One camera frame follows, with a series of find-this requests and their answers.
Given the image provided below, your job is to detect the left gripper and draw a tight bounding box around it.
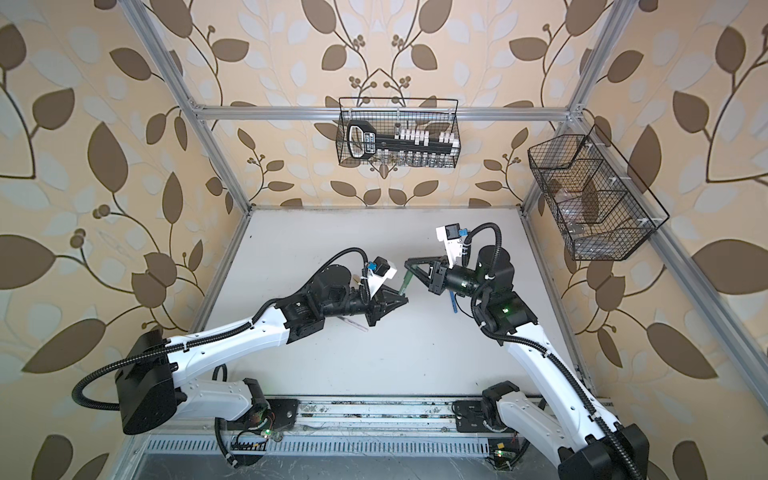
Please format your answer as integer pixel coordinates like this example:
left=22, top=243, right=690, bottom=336
left=319, top=281, right=408, bottom=324

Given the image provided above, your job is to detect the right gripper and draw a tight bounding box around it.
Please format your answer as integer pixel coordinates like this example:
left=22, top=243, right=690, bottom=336
left=406, top=256, right=490, bottom=305

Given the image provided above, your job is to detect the green pen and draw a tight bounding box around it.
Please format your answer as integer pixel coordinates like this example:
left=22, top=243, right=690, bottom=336
left=399, top=270, right=413, bottom=295

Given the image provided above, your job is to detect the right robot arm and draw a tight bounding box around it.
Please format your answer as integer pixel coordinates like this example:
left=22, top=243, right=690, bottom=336
left=405, top=222, right=650, bottom=479

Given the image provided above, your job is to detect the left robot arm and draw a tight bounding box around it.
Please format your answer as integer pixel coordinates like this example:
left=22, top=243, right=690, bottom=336
left=71, top=254, right=408, bottom=435

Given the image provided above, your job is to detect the black tool with sockets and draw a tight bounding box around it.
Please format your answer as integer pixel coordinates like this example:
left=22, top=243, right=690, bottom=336
left=343, top=120, right=461, bottom=160

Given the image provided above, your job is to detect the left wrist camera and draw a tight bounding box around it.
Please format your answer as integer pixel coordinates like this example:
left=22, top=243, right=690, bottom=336
left=365, top=256, right=397, bottom=298

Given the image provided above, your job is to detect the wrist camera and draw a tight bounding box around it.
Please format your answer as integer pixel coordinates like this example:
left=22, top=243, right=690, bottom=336
left=365, top=256, right=397, bottom=298
left=436, top=223, right=468, bottom=268

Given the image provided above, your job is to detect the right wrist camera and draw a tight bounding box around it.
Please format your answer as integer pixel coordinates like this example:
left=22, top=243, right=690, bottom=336
left=436, top=223, right=468, bottom=268

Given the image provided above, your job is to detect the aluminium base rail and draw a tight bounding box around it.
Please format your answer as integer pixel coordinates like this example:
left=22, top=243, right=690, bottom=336
left=129, top=396, right=534, bottom=462

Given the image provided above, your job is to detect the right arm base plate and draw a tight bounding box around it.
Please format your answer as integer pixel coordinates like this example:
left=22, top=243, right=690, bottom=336
left=451, top=399, right=517, bottom=435

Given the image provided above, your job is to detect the back wire basket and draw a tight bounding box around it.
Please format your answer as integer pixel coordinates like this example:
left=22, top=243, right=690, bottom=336
left=335, top=95, right=462, bottom=169

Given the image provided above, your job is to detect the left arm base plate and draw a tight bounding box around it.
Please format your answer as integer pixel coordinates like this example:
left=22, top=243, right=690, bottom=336
left=223, top=397, right=300, bottom=432

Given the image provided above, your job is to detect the side wire basket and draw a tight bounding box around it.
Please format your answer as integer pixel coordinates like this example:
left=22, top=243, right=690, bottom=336
left=527, top=126, right=670, bottom=261

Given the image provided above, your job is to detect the aluminium frame back bar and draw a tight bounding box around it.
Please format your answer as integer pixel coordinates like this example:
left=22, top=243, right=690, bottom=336
left=191, top=105, right=571, bottom=122

